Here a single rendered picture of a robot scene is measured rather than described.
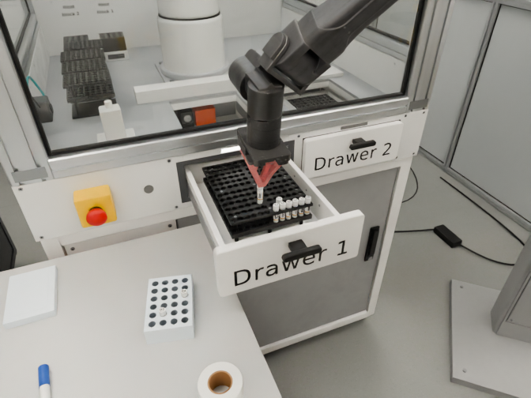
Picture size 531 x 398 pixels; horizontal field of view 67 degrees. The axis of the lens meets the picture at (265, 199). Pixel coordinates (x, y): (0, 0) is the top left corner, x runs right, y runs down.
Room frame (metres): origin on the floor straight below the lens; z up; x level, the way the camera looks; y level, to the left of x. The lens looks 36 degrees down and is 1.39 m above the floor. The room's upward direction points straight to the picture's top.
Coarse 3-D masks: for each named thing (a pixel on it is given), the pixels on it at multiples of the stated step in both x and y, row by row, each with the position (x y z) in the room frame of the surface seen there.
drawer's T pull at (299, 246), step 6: (300, 240) 0.53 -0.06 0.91; (288, 246) 0.52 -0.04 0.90; (294, 246) 0.52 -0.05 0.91; (300, 246) 0.52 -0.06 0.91; (306, 246) 0.52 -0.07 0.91; (312, 246) 0.52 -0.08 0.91; (318, 246) 0.52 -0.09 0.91; (294, 252) 0.50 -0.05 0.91; (300, 252) 0.50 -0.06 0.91; (306, 252) 0.50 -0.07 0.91; (312, 252) 0.51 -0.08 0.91; (318, 252) 0.51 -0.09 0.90; (282, 258) 0.49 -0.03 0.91; (288, 258) 0.49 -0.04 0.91; (294, 258) 0.50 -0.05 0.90
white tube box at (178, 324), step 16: (160, 288) 0.52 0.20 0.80; (176, 288) 0.53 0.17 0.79; (192, 288) 0.53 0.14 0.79; (160, 304) 0.48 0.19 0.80; (176, 304) 0.49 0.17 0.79; (192, 304) 0.49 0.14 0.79; (160, 320) 0.45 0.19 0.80; (176, 320) 0.45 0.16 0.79; (192, 320) 0.45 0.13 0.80; (160, 336) 0.43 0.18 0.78; (176, 336) 0.43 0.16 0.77; (192, 336) 0.44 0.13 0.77
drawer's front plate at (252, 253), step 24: (336, 216) 0.58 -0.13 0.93; (360, 216) 0.59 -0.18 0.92; (264, 240) 0.52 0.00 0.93; (288, 240) 0.53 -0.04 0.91; (312, 240) 0.55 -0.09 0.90; (336, 240) 0.57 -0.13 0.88; (216, 264) 0.48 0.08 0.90; (240, 264) 0.50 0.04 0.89; (264, 264) 0.51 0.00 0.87; (312, 264) 0.55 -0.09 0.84; (240, 288) 0.50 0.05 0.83
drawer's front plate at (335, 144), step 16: (368, 128) 0.95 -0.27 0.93; (384, 128) 0.96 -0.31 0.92; (400, 128) 0.98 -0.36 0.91; (304, 144) 0.88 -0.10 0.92; (320, 144) 0.89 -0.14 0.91; (336, 144) 0.91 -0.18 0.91; (384, 144) 0.96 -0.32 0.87; (304, 160) 0.88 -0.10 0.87; (320, 160) 0.89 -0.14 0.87; (336, 160) 0.91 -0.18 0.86; (352, 160) 0.93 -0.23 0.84; (368, 160) 0.95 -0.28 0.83; (384, 160) 0.97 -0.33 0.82
